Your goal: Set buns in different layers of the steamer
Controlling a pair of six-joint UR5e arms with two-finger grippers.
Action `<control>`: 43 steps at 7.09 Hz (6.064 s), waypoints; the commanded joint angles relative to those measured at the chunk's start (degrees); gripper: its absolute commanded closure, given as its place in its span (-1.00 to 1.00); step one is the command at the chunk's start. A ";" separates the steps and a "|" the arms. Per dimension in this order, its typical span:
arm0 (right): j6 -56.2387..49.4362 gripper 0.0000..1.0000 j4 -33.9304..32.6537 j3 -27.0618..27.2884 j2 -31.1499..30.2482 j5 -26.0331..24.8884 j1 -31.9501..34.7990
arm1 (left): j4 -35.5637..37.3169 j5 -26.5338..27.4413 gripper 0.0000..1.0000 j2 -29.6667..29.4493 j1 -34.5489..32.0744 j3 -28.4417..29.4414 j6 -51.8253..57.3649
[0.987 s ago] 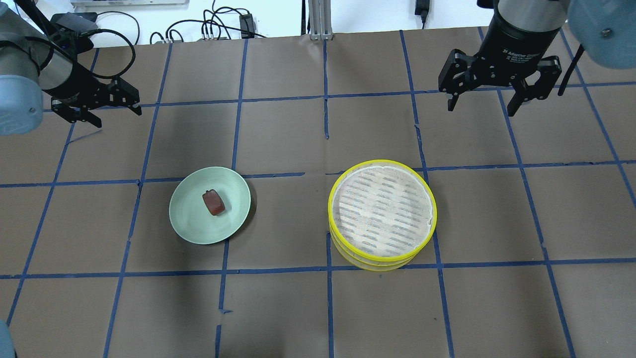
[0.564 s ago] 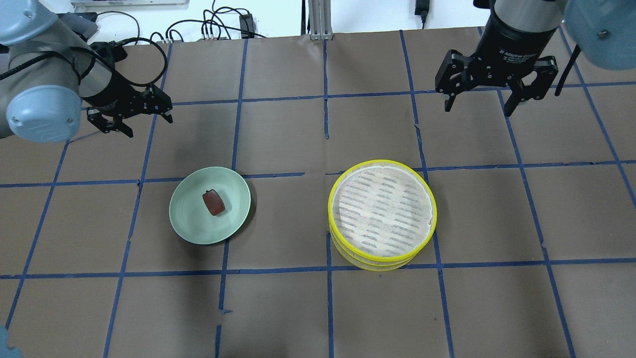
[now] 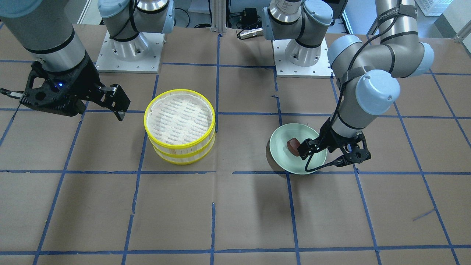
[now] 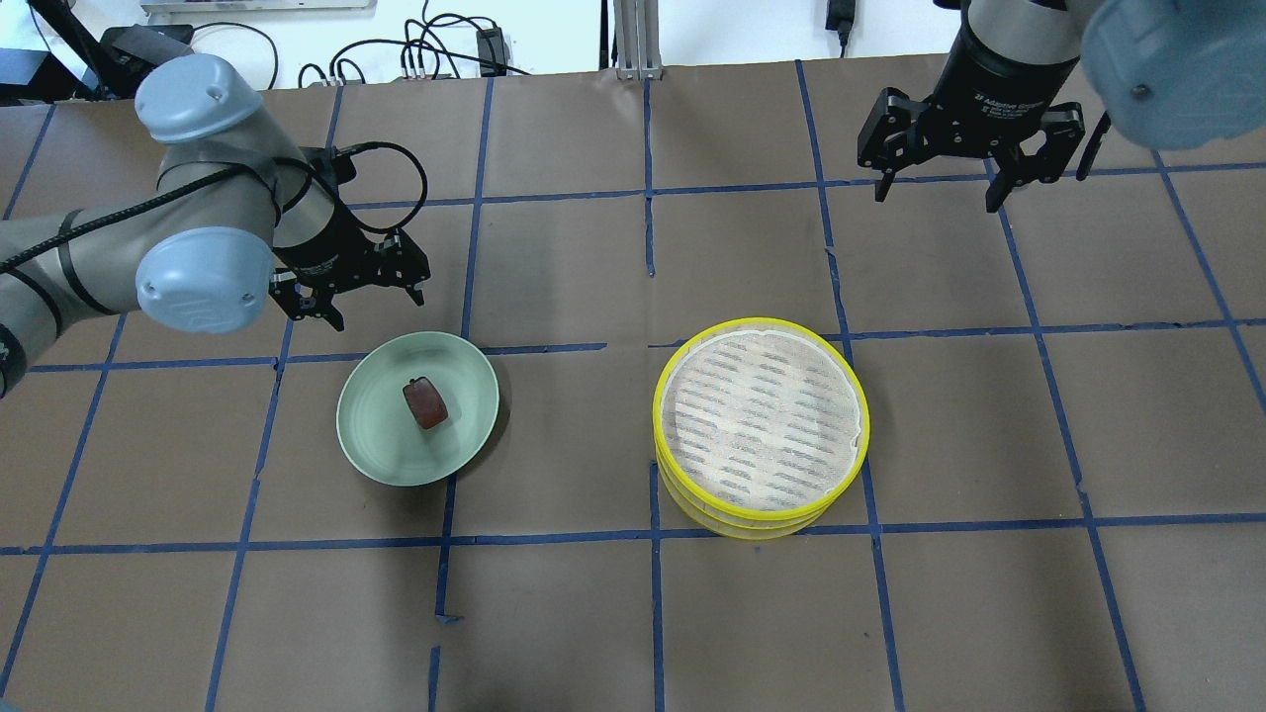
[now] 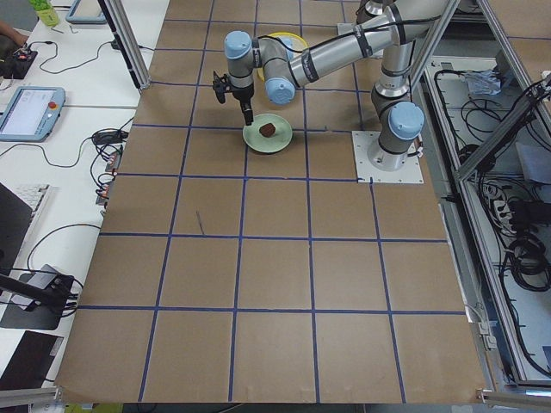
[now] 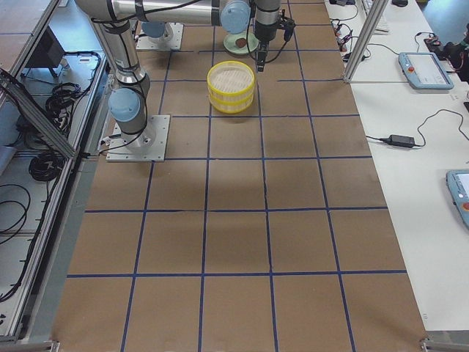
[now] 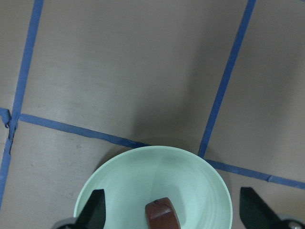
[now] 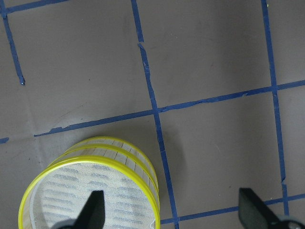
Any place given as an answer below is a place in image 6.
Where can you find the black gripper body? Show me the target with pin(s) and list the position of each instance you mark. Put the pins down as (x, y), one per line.
(264, 31)

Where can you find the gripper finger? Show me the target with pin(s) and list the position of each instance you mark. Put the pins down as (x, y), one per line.
(259, 58)
(264, 54)

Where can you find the brown bun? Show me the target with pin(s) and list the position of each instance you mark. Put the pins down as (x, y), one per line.
(241, 42)

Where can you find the yellow steamer layer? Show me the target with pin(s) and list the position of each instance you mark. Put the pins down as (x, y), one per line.
(230, 81)
(231, 107)

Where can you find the light green plate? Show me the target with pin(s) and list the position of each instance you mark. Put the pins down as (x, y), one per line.
(229, 43)

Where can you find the white keyboard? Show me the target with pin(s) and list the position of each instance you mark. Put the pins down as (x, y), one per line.
(374, 15)

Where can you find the grey teach pendant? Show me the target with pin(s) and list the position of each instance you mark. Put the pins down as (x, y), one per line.
(424, 71)
(457, 183)

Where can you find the black power adapter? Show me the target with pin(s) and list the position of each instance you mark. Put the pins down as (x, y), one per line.
(399, 141)

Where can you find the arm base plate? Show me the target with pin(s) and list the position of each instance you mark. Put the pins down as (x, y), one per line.
(145, 44)
(149, 146)

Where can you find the aluminium frame post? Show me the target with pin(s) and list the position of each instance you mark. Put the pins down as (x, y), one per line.
(357, 53)

